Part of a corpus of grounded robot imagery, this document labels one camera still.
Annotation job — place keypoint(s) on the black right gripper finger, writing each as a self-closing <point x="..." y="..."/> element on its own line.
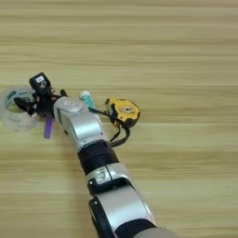
<point x="34" y="115"/>
<point x="26" y="106"/>

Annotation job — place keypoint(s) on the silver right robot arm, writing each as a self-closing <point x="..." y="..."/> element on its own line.
<point x="86" y="127"/>

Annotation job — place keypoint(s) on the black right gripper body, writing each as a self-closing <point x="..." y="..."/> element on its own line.
<point x="45" y="105"/>

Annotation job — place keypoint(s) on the clear tape roll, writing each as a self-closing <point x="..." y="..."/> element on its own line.
<point x="12" y="122"/>

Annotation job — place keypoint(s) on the purple eraser bar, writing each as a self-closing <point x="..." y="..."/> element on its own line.
<point x="48" y="128"/>

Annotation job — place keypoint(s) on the black marker pen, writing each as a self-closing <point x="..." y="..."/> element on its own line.
<point x="63" y="93"/>

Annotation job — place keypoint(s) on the teal and white glue stick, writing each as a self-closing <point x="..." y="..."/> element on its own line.
<point x="87" y="99"/>

